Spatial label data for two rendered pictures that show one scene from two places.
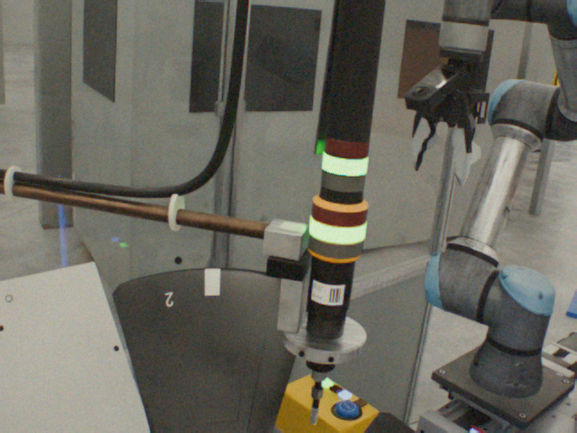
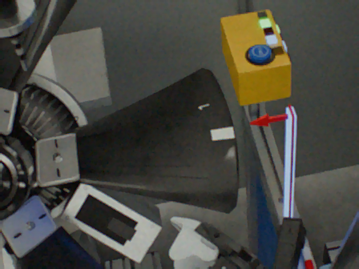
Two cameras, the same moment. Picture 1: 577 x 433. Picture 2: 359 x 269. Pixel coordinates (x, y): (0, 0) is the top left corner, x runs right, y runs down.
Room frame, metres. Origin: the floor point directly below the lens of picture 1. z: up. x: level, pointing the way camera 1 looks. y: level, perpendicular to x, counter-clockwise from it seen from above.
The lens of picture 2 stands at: (0.07, -0.62, 1.98)
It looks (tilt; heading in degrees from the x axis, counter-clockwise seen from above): 49 degrees down; 41
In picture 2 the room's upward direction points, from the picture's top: 9 degrees counter-clockwise
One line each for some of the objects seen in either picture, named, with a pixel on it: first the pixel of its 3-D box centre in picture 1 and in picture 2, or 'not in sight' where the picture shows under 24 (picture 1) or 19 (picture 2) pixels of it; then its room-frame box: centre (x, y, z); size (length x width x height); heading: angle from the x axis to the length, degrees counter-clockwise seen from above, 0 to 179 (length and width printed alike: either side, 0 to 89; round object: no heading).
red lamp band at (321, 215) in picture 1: (339, 210); not in sight; (0.47, -0.04, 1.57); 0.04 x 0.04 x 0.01
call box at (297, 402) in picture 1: (325, 421); (255, 58); (0.93, -0.09, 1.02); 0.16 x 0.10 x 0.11; 44
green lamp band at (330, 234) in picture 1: (337, 225); not in sight; (0.47, -0.04, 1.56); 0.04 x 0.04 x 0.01
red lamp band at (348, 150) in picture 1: (347, 145); not in sight; (0.47, -0.04, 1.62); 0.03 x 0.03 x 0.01
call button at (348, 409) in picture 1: (346, 409); (260, 54); (0.89, -0.13, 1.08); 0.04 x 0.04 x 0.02
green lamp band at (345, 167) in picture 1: (344, 161); not in sight; (0.47, -0.04, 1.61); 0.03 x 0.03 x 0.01
